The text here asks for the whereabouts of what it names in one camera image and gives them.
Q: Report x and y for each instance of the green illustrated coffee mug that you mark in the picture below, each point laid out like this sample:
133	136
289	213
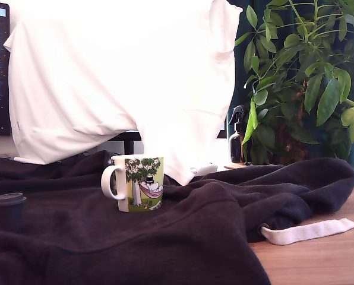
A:
141	190

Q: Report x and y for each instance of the black monitor stand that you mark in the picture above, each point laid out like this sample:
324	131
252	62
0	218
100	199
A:
129	144

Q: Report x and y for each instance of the dark spray bottle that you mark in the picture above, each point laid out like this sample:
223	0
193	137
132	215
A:
237	142

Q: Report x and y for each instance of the white cloth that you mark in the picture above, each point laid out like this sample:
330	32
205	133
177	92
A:
111	74

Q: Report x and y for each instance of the black fleece garment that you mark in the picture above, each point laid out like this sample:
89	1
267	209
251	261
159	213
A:
76	243

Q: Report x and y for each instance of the green leafy houseplant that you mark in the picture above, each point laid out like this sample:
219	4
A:
307	83

